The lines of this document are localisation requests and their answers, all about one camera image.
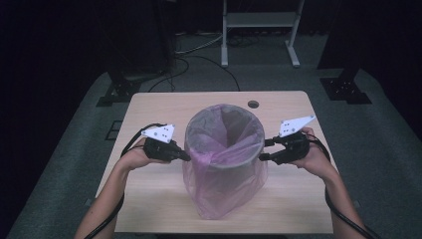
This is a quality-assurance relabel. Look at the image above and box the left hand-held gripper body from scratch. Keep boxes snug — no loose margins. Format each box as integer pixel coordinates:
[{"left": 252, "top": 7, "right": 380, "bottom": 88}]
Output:
[{"left": 141, "top": 123, "right": 182, "bottom": 163}]

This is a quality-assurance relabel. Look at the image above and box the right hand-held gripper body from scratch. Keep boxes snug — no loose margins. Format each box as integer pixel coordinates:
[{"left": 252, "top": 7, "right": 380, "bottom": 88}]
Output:
[{"left": 275, "top": 115, "right": 317, "bottom": 166}]

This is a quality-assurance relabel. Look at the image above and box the green plastic bin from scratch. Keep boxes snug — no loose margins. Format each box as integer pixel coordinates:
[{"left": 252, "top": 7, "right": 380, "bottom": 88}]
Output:
[{"left": 183, "top": 104, "right": 266, "bottom": 188}]

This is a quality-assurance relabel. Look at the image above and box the pink plastic bag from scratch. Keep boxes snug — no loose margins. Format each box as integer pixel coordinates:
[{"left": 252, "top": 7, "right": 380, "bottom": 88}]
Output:
[{"left": 181, "top": 104, "right": 270, "bottom": 221}]

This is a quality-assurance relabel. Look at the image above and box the person's right hand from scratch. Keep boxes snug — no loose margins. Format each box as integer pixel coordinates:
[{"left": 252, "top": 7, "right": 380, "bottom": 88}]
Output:
[{"left": 292, "top": 126, "right": 339, "bottom": 182}]

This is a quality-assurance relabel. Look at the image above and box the person's left hand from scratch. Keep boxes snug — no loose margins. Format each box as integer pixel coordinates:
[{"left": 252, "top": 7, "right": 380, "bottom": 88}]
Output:
[{"left": 115, "top": 136, "right": 170, "bottom": 172}]

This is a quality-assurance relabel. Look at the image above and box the black stand base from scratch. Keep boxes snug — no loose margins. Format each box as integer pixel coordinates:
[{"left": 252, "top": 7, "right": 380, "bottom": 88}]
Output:
[
  {"left": 96, "top": 79, "right": 142, "bottom": 108},
  {"left": 319, "top": 68, "right": 372, "bottom": 106}
]

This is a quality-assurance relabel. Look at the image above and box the white metal stand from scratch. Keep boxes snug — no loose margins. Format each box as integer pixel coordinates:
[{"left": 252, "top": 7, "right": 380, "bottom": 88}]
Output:
[{"left": 220, "top": 0, "right": 306, "bottom": 69}]

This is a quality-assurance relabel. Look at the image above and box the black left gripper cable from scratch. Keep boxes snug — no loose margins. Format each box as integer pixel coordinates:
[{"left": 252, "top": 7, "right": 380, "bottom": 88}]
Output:
[{"left": 84, "top": 122, "right": 167, "bottom": 239}]

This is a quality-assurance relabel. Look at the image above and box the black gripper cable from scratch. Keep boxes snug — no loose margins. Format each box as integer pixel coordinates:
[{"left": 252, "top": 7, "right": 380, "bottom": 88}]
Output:
[
  {"left": 84, "top": 122, "right": 167, "bottom": 239},
  {"left": 308, "top": 133, "right": 382, "bottom": 239}
]

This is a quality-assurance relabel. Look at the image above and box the black floor cable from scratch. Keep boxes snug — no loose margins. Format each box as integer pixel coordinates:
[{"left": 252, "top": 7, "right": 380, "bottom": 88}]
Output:
[{"left": 147, "top": 54, "right": 242, "bottom": 93}]

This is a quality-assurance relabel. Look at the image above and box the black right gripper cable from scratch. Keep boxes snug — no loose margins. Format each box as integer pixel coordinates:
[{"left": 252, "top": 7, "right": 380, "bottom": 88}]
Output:
[{"left": 308, "top": 133, "right": 382, "bottom": 239}]

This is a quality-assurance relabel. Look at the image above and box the grey floor cable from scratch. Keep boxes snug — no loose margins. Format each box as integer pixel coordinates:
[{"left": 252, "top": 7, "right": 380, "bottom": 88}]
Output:
[{"left": 174, "top": 32, "right": 224, "bottom": 56}]

